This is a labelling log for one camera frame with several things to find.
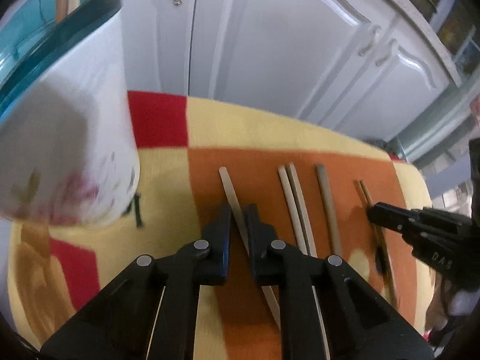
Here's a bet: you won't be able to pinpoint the light wooden chopstick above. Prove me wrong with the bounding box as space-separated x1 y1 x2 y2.
218 166 282 331
287 163 319 259
278 166 331 360

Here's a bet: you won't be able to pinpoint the dark brown wooden chopstick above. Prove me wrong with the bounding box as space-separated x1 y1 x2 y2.
353 180 395 305
359 179 399 302

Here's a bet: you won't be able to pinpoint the white kitchen cabinets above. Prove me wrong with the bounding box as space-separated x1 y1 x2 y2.
354 0 463 88

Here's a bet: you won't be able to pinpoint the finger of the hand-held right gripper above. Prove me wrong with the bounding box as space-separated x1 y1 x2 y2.
373 202 421 223
367 209 412 238

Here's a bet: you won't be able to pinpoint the white cabinet door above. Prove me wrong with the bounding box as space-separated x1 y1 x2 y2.
122 0 200 97
189 0 399 130
310 18 453 144

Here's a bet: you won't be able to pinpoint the yellow packet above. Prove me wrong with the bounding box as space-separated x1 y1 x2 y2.
437 5 467 55

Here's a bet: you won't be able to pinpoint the white floral utensil holder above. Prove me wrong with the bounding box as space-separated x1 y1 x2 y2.
0 0 142 230

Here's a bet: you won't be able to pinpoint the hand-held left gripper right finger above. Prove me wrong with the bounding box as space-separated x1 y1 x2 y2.
245 204 436 360

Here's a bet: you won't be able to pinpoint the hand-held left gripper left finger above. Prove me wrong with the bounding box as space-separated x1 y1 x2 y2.
39 203 233 360

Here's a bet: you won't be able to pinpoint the checked red orange yellow blanket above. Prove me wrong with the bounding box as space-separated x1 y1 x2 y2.
7 90 436 360

